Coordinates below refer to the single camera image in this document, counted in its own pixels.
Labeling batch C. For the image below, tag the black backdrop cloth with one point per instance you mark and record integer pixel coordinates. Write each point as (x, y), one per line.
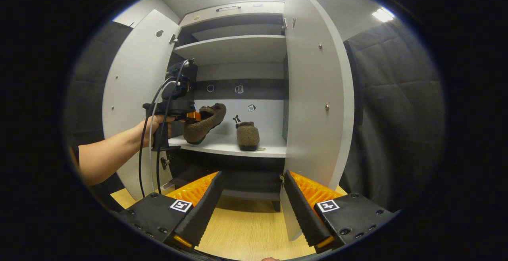
(397, 114)

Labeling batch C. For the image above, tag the white cabinet drawer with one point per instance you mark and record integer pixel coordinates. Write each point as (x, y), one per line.
(254, 10)

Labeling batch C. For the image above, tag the small ceiling light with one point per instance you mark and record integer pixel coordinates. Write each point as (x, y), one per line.
(383, 14)

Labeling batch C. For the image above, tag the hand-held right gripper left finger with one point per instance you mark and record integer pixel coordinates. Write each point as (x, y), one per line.
(206, 209)

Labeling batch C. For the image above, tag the brown fuzzy shoe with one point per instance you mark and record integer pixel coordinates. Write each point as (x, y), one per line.
(206, 124)
(248, 136)

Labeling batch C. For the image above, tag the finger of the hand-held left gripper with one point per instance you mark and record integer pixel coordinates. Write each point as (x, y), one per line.
(194, 115)

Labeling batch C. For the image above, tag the white shoe cabinet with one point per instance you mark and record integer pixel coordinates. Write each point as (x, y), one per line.
(234, 48)

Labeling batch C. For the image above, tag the white cabinet door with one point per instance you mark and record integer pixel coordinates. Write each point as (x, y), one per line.
(313, 74)
(135, 78)

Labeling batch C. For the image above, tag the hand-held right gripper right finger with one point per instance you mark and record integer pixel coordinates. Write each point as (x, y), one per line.
(301, 213)

